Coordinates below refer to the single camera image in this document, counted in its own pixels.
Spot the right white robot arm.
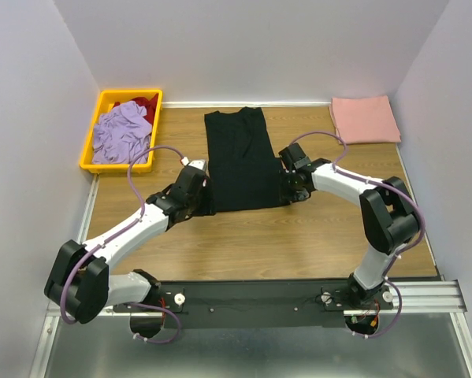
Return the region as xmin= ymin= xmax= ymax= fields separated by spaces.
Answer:
xmin=279 ymin=143 xmax=423 ymax=309

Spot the yellow plastic bin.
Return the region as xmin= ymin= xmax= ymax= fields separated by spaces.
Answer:
xmin=79 ymin=88 xmax=163 ymax=174

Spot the lavender t shirt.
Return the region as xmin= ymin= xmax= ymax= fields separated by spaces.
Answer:
xmin=91 ymin=100 xmax=153 ymax=165

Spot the black t shirt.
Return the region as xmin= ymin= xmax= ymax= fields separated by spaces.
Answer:
xmin=204 ymin=107 xmax=286 ymax=212

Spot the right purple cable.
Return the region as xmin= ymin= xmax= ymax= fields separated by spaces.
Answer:
xmin=292 ymin=131 xmax=426 ymax=340

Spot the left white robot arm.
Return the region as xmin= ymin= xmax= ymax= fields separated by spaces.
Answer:
xmin=44 ymin=160 xmax=214 ymax=324

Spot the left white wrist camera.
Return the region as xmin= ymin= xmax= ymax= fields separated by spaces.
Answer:
xmin=180 ymin=157 xmax=207 ymax=172

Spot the aluminium frame rail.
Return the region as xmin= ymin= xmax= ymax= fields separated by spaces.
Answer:
xmin=44 ymin=169 xmax=467 ymax=367

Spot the purple cable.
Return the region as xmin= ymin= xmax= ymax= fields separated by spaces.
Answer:
xmin=292 ymin=131 xmax=426 ymax=340
xmin=60 ymin=145 xmax=188 ymax=344

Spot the red t shirt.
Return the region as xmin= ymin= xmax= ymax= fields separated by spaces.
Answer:
xmin=130 ymin=95 xmax=158 ymax=139

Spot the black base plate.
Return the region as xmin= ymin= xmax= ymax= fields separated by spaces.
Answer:
xmin=113 ymin=279 xmax=394 ymax=338

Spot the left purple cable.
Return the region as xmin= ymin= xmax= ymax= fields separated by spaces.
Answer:
xmin=60 ymin=145 xmax=188 ymax=344

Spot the folded pink t shirt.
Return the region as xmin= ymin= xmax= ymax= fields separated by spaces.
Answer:
xmin=329 ymin=95 xmax=401 ymax=145

